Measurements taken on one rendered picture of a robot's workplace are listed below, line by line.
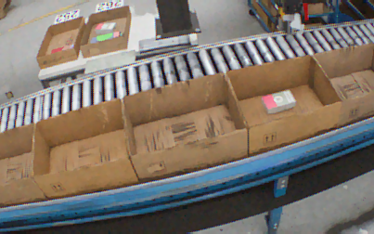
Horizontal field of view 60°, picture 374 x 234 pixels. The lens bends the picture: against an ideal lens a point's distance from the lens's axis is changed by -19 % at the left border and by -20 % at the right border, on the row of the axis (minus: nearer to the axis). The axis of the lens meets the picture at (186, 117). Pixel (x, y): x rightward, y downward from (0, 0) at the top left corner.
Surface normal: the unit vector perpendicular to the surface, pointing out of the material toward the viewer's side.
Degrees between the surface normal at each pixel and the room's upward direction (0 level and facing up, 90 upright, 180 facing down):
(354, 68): 89
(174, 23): 90
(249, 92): 89
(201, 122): 1
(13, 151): 89
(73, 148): 2
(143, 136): 0
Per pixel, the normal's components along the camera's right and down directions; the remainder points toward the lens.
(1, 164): -0.16, -0.67
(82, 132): 0.19, 0.69
